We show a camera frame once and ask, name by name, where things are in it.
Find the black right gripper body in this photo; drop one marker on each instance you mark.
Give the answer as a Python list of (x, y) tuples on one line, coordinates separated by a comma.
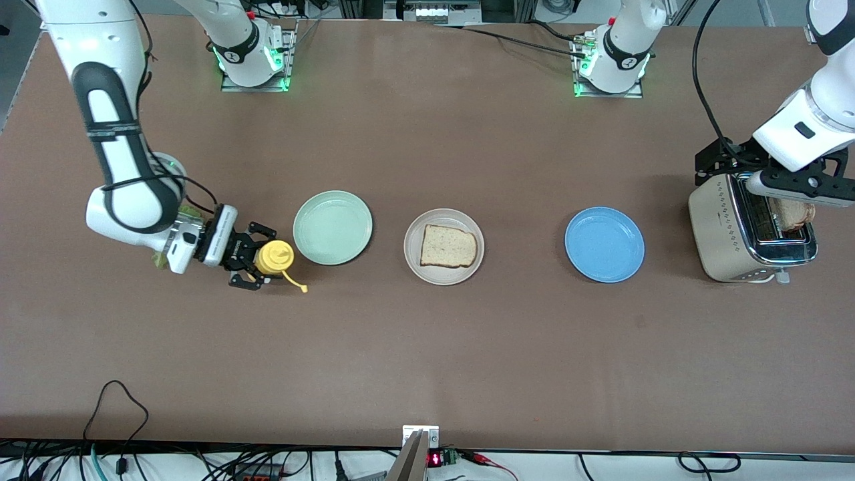
[(238, 252)]

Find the yellow squeeze bottle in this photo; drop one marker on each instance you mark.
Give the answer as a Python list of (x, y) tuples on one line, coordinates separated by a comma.
[(274, 257)]

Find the green lettuce leaf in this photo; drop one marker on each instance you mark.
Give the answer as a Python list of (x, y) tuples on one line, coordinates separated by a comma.
[(162, 260)]

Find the toasted bread slice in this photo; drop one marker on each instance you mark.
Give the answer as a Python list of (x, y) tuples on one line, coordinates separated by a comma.
[(795, 217), (447, 247)]

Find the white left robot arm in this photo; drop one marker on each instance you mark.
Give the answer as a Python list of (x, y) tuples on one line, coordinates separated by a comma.
[(624, 40)]

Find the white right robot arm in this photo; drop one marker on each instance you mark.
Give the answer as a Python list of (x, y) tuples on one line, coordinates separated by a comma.
[(100, 40)]

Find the pale green plate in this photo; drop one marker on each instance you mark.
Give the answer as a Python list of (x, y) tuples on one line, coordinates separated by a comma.
[(332, 227)]

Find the blue plate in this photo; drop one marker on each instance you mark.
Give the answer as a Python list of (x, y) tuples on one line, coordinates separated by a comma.
[(604, 244)]

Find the beige plate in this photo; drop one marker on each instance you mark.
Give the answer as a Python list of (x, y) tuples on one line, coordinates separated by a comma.
[(444, 276)]

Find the beige chrome toaster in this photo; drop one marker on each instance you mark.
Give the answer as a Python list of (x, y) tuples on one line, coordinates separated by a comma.
[(715, 234)]

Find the aluminium profile bar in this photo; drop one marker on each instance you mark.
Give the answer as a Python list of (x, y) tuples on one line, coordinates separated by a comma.
[(409, 464)]

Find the red digit display module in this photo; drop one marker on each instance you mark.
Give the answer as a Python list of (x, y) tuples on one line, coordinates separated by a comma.
[(435, 459)]

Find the lit control box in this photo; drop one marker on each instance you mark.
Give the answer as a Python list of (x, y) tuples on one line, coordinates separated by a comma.
[(434, 13)]

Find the red clip lead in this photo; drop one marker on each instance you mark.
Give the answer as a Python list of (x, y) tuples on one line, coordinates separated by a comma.
[(481, 457)]

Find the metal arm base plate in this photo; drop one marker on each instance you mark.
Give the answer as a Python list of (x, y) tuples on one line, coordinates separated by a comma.
[(254, 89), (604, 95)]

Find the aluminium corner bracket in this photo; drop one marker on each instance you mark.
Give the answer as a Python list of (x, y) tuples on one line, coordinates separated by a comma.
[(813, 35)]

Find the aluminium frame post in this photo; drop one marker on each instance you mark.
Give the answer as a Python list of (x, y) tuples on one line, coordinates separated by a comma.
[(767, 12), (681, 10)]

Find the small white bracket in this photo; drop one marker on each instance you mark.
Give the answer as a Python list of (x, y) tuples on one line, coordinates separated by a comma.
[(433, 437)]

